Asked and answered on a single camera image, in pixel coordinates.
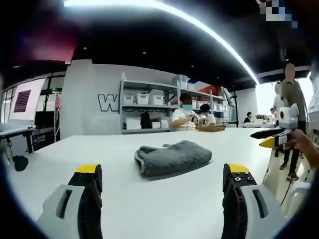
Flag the grey towel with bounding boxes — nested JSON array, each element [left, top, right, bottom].
[[134, 139, 213, 178]]

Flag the person's right hand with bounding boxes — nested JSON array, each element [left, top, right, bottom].
[[284, 129, 316, 155]]

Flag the small black cloth object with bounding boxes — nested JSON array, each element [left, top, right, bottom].
[[12, 155, 29, 172]]

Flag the black equipment case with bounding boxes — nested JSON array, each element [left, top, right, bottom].
[[30, 127, 56, 152]]

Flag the black monitor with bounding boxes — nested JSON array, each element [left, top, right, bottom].
[[34, 111, 56, 129]]

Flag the black bag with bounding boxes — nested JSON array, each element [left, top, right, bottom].
[[140, 111, 151, 129]]

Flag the white side desk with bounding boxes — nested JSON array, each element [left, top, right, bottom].
[[0, 122, 38, 155]]

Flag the group of white storage boxes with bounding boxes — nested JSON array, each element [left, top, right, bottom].
[[123, 74, 230, 118]]

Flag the grey metal shelf unit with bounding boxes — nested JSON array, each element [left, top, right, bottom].
[[119, 72, 238, 135]]

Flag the ceiling light strip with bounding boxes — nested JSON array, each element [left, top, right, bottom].
[[63, 0, 260, 85]]

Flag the white presentation board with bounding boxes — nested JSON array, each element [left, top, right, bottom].
[[8, 77, 47, 125]]

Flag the black cable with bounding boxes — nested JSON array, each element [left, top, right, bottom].
[[280, 174, 293, 206]]

